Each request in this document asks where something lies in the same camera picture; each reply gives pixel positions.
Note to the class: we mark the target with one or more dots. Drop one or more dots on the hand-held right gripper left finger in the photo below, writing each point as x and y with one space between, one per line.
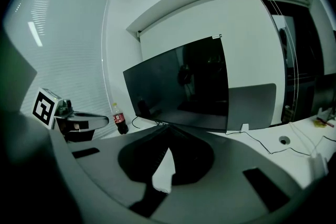
99 170

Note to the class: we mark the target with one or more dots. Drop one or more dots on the red pen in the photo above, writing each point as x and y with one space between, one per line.
326 121

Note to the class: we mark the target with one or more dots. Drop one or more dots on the black computer monitor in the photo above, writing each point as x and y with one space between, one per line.
178 86

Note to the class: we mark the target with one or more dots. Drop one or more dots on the white divider bracket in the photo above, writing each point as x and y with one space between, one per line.
244 128

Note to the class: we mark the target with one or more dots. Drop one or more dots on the grey desk divider panel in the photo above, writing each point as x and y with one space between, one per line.
252 107

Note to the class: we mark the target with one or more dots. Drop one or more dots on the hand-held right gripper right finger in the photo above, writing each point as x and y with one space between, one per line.
231 186

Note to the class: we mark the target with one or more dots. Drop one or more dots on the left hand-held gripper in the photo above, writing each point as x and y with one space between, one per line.
43 108

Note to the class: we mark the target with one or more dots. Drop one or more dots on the small yellow packet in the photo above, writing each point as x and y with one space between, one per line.
320 123

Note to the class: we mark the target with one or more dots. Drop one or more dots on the black monitor stand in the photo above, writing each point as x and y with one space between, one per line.
161 123

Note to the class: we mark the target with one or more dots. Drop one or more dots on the cola bottle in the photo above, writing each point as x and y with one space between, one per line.
120 120

